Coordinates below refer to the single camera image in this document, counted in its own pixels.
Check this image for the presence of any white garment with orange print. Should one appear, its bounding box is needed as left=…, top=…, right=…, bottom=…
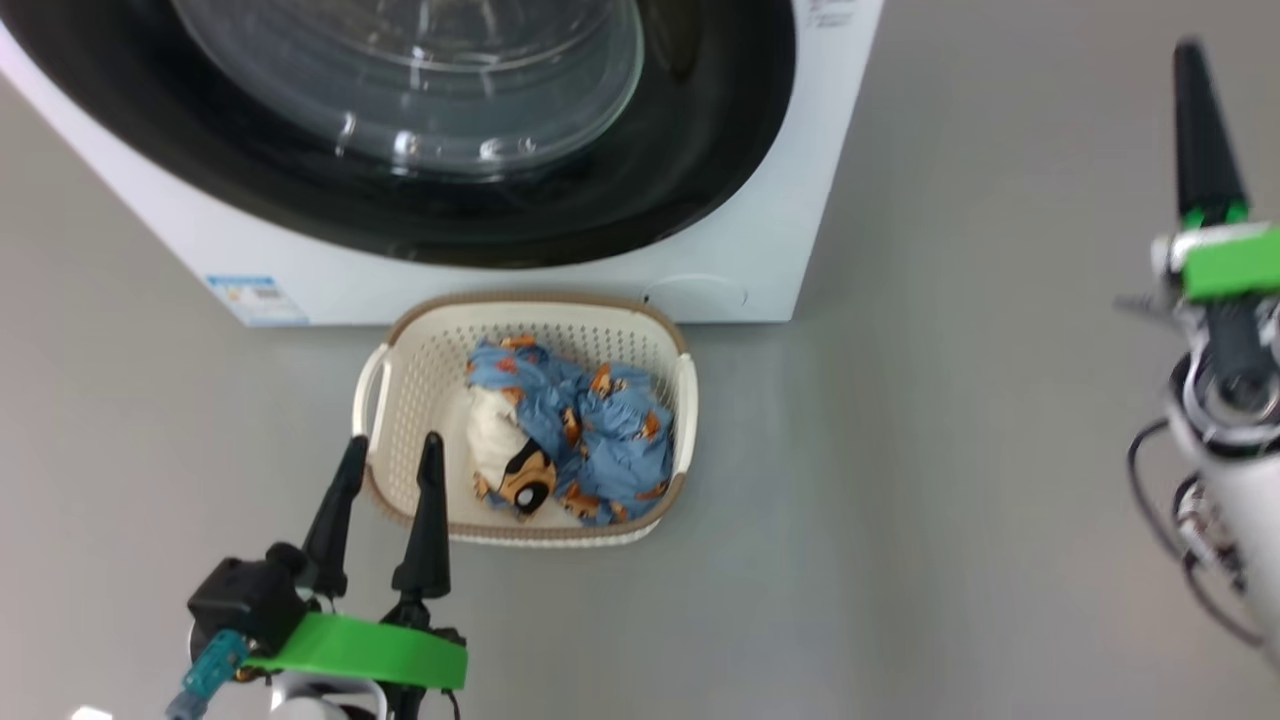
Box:
left=466, top=385, right=583, bottom=528

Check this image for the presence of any cream perforated laundry basket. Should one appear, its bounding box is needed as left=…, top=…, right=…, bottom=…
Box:
left=352, top=292, right=699, bottom=548

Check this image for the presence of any black-rimmed glass washer door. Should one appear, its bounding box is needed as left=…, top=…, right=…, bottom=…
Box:
left=0, top=0, right=798, bottom=269

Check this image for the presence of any white front-load washing machine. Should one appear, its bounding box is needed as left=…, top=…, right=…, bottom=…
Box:
left=0, top=0, right=886, bottom=328

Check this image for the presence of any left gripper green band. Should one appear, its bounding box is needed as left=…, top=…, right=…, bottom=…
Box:
left=243, top=431, right=468, bottom=693

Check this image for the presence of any teal cable connector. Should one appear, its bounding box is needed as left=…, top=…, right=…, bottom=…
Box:
left=165, top=630, right=251, bottom=720

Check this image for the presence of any blue energy label sticker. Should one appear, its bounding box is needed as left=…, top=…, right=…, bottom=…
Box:
left=207, top=275, right=309, bottom=327

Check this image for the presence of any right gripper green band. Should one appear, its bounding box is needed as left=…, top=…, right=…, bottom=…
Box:
left=1115, top=38, right=1280, bottom=323

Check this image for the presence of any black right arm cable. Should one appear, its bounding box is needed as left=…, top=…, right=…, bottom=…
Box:
left=1127, top=418, right=1263, bottom=649

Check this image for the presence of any round drain filter cover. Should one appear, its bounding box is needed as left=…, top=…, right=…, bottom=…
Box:
left=643, top=274, right=749, bottom=314

